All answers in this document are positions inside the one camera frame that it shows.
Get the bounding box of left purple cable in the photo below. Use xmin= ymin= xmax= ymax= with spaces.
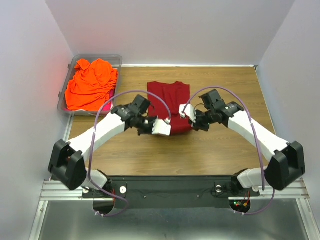
xmin=87 ymin=90 xmax=173 ymax=218

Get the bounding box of clear plastic bin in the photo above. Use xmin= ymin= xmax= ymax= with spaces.
xmin=57 ymin=54 xmax=123 ymax=117

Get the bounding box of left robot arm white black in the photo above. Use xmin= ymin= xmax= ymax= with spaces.
xmin=48 ymin=95 xmax=166 ymax=190

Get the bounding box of orange t shirt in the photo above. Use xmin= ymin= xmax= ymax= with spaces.
xmin=64 ymin=58 xmax=119 ymax=112

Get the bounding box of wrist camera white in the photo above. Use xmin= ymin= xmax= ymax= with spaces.
xmin=151 ymin=118 xmax=172 ymax=137
xmin=178 ymin=104 xmax=196 ymax=123

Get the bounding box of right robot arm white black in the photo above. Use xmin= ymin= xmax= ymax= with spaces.
xmin=179 ymin=86 xmax=306 ymax=191

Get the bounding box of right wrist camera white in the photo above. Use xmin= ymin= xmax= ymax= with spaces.
xmin=178 ymin=104 xmax=196 ymax=123

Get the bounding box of pink t shirt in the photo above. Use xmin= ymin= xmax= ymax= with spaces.
xmin=102 ymin=89 xmax=115 ymax=112

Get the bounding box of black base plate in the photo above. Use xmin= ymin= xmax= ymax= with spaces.
xmin=82 ymin=175 xmax=261 ymax=210

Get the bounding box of dark red t shirt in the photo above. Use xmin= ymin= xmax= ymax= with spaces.
xmin=147 ymin=81 xmax=192 ymax=135

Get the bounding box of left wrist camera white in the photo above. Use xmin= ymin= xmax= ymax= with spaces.
xmin=151 ymin=118 xmax=172 ymax=137

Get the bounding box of aluminium frame rail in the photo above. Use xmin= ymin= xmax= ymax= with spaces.
xmin=31 ymin=125 xmax=310 ymax=240

